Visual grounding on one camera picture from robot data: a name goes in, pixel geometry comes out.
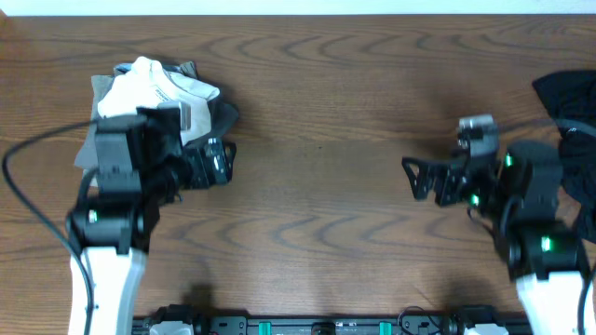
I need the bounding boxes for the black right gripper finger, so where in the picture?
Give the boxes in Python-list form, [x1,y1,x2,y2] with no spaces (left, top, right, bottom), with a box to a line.
[410,174,439,200]
[401,157,447,186]

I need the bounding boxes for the black t-shirt with logo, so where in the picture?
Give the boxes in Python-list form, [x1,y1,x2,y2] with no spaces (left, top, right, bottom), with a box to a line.
[532,70,595,243]

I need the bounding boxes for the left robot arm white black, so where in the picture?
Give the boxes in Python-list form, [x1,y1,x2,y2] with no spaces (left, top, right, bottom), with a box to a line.
[66,108,237,334]

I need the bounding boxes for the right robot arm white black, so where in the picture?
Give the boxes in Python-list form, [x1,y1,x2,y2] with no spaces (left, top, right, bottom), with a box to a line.
[401,141,595,334]

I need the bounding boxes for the grey folded t-shirt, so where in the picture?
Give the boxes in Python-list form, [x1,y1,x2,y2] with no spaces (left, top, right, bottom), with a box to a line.
[73,60,240,171]

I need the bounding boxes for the white folded t-shirt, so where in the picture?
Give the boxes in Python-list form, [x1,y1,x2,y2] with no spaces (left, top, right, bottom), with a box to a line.
[98,57,220,144]

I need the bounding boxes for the black mounting rail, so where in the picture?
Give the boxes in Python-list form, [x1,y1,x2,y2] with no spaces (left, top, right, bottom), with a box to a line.
[130,305,533,335]

